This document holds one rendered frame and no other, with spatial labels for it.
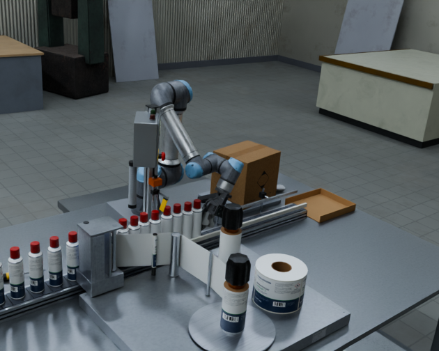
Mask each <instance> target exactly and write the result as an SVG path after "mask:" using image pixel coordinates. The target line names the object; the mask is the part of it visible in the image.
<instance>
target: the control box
mask: <svg viewBox="0 0 439 351"><path fill-rule="evenodd" d="M149 118H150V113H149V112H147V111H137V112H136V115H135V119H134V143H133V167H148V168H156V166H157V165H158V153H159V128H160V114H158V113H156V116H155V120H149Z"/></svg>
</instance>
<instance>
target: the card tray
mask: <svg viewBox="0 0 439 351"><path fill-rule="evenodd" d="M290 203H294V204H296V205H299V204H303V203H307V207H305V208H304V209H306V210H307V217H309V218H311V219H313V220H315V221H317V222H318V223H321V222H323V221H327V220H329V219H332V218H335V217H338V216H341V215H344V214H346V213H349V212H352V211H354V210H355V206H356V204H355V203H353V202H351V201H349V200H346V199H344V198H342V197H340V196H337V195H336V194H333V193H332V192H329V191H327V190H325V189H322V188H319V189H315V190H312V191H309V192H305V193H302V194H298V195H295V196H292V197H288V198H286V199H285V205H288V204H290Z"/></svg>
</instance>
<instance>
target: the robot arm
mask: <svg viewBox="0 0 439 351"><path fill-rule="evenodd" d="M192 96H193V92H192V88H191V87H190V85H189V84H188V83H187V82H186V81H183V80H174V81H168V82H162V83H159V84H156V85H155V86H154V87H153V89H152V91H151V95H150V101H151V104H156V105H157V106H160V119H161V121H162V123H163V124H164V130H163V138H162V152H165V160H164V161H162V159H158V172H157V174H158V175H159V178H161V179H162V185H160V186H158V189H161V188H164V187H168V186H169V185H174V184H176V183H177V182H180V181H181V180H182V178H183V175H184V168H183V165H182V164H181V163H180V160H179V158H178V151H179V153H180V154H181V156H182V158H183V159H184V161H185V163H186V166H185V174H186V175H187V177H188V178H191V179H196V178H200V177H202V176H205V175H208V174H210V173H213V172H216V173H218V174H220V175H221V177H220V179H219V181H218V183H217V185H216V188H215V190H217V191H218V192H217V193H213V194H207V195H203V196H198V199H199V200H201V203H205V204H204V205H203V207H202V209H203V211H202V222H201V230H203V229H204V228H205V227H211V228H212V227H213V226H214V225H215V224H214V222H213V219H214V218H215V216H218V217H221V218H222V211H223V209H224V207H225V204H226V202H227V200H228V198H231V197H232V195H230V193H231V191H232V189H233V187H234V185H235V183H236V181H237V179H238V177H239V175H240V174H241V171H242V168H243V167H244V164H243V163H242V162H240V161H238V160H236V159H234V158H232V157H231V158H230V159H229V160H227V159H224V158H223V157H220V156H219V155H217V154H215V153H211V152H209V153H206V155H204V156H203V159H202V158H201V156H200V154H199V152H198V151H197V149H196V147H195V146H194V144H193V142H192V140H191V138H190V137H189V135H188V133H187V132H186V130H185V128H184V127H183V124H182V118H183V112H184V111H186V109H187V103H189V102H190V101H191V100H192ZM162 152H161V154H162ZM143 198H144V167H139V168H138V170H137V201H136V202H137V207H136V208H134V209H131V212H132V213H133V214H135V215H138V216H140V213H141V212H143ZM207 211H209V212H210V213H209V212H207Z"/></svg>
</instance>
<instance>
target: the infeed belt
mask: <svg viewBox="0 0 439 351"><path fill-rule="evenodd" d="M293 206H296V204H291V205H287V206H285V207H282V208H278V209H276V210H272V211H269V212H265V213H263V214H258V215H256V216H253V217H250V218H247V219H243V220H242V222H246V221H249V220H252V219H255V218H259V217H262V216H265V215H268V214H271V213H274V212H278V211H280V210H284V209H287V208H291V207H293ZM303 210H306V209H304V208H300V209H298V210H294V211H292V212H288V213H286V214H282V215H279V216H277V217H273V218H270V219H266V220H264V221H260V222H258V223H255V224H251V225H248V226H245V227H242V228H240V229H241V230H242V231H243V230H245V229H248V228H251V227H254V226H258V225H260V224H264V223H267V222H269V221H273V220H276V219H279V218H282V217H285V216H288V215H291V214H294V213H296V212H300V211H303ZM221 227H223V226H220V227H219V228H214V229H211V230H209V231H205V232H202V233H201V236H202V235H205V234H208V233H212V232H214V231H218V230H221ZM218 238H220V235H217V236H215V237H211V238H208V239H206V240H202V241H200V242H199V243H196V244H203V243H205V242H209V241H211V240H215V239H218ZM130 267H133V266H130ZM127 268H129V267H118V269H120V270H124V269H127ZM67 278H68V277H67V275H65V276H63V285H62V286H61V287H59V288H52V287H50V286H49V281H45V282H44V284H45V290H44V292H42V293H40V294H33V293H31V291H30V286H29V287H26V288H25V298H23V299H21V300H13V299H11V298H10V293H6V294H5V301H6V302H5V304H4V305H2V306H0V310H1V309H5V308H8V307H10V306H14V305H16V304H20V303H22V302H26V301H29V300H32V299H35V298H38V297H42V296H44V295H48V294H50V293H54V292H56V291H59V290H63V289H65V288H69V287H71V286H76V285H78V283H77V282H70V281H68V279H67Z"/></svg>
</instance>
